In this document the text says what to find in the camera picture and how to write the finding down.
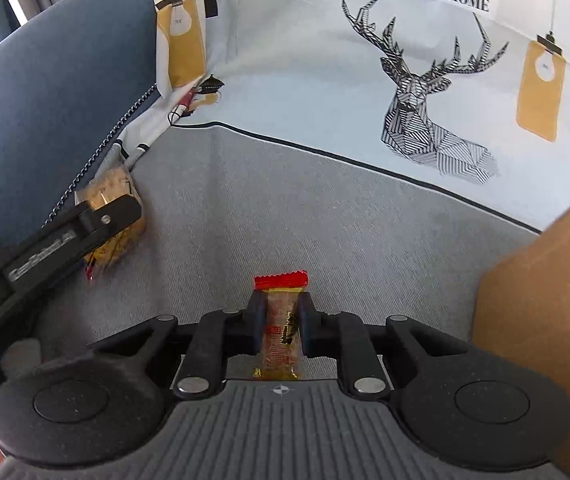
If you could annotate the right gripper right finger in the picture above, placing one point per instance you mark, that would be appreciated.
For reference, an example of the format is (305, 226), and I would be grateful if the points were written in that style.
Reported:
(344, 338)

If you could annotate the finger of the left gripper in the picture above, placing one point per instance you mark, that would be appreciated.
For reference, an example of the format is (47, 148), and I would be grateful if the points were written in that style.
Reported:
(104, 223)

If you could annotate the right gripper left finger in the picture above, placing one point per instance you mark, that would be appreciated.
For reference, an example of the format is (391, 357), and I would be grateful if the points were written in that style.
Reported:
(219, 336)

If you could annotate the clear bag of candies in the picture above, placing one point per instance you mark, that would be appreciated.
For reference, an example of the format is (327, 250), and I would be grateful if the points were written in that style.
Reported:
(112, 195)

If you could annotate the small red peanut candy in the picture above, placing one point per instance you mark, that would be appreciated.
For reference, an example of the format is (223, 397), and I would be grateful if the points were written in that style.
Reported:
(280, 350)

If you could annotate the cardboard box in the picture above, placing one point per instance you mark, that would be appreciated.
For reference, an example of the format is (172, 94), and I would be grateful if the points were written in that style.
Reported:
(523, 309)

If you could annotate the deer print sofa cover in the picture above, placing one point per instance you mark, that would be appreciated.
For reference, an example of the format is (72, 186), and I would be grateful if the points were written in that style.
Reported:
(393, 149)

